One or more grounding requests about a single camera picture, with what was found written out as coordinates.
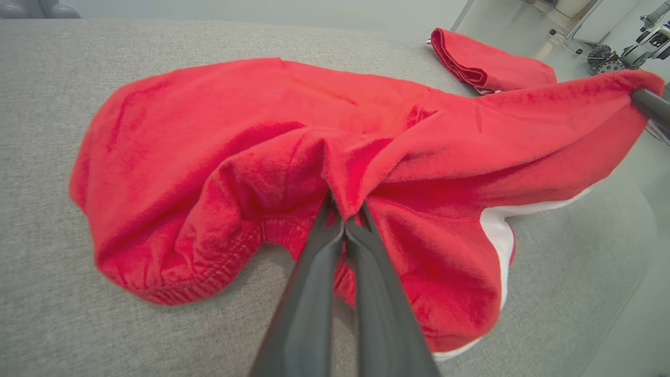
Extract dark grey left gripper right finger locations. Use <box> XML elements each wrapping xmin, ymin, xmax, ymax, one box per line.
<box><xmin>345</xmin><ymin>203</ymin><xmax>441</xmax><ymax>377</ymax></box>

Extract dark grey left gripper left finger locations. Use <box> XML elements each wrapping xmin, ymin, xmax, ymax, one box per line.
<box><xmin>250</xmin><ymin>193</ymin><xmax>345</xmax><ymax>377</ymax></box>

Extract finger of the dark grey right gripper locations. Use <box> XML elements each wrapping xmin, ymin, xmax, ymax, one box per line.
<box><xmin>631</xmin><ymin>88</ymin><xmax>670</xmax><ymax>126</ymax></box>

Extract red Bulls 23 jersey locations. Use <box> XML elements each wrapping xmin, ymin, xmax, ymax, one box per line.
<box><xmin>429</xmin><ymin>28</ymin><xmax>558</xmax><ymax>96</ymax></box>

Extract red shorts white stripes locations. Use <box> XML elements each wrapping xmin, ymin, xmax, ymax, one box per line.
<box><xmin>68</xmin><ymin>57</ymin><xmax>665</xmax><ymax>362</ymax></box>

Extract grey machine with wheels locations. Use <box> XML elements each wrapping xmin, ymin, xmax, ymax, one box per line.
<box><xmin>586</xmin><ymin>0</ymin><xmax>670</xmax><ymax>74</ymax></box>

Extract white board panel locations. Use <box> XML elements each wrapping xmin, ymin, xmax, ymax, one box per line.
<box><xmin>573</xmin><ymin>0</ymin><xmax>655</xmax><ymax>45</ymax></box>

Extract grey frame post with bracket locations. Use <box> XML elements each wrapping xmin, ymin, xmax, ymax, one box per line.
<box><xmin>450</xmin><ymin>0</ymin><xmax>477</xmax><ymax>32</ymax></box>

